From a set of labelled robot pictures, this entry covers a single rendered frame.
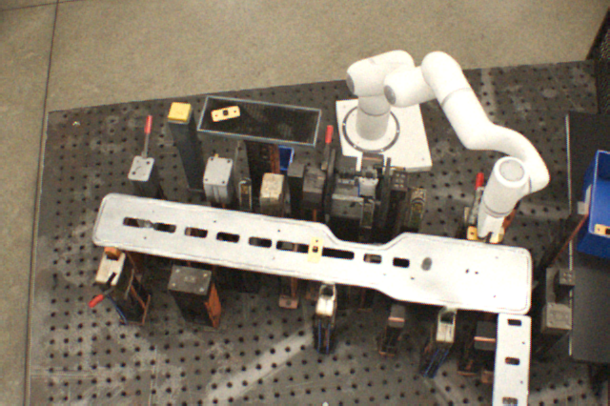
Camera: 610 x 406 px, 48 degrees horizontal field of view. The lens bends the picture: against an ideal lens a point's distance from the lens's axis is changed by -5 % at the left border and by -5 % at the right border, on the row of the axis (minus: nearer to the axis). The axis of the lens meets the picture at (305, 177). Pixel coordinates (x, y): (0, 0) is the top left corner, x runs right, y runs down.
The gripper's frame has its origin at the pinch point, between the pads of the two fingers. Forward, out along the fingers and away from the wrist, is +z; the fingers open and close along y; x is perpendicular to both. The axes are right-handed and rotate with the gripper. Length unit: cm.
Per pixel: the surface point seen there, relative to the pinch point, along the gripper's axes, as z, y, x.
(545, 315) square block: 22.5, 13.2, 24.0
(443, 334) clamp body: 23.0, 22.4, -5.7
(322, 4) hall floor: 128, -199, -72
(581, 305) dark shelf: 24.3, 7.8, 35.8
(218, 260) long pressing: 28, 8, -75
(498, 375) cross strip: 27.3, 31.4, 12.0
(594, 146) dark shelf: 24, -51, 42
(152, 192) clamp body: 30, -13, -102
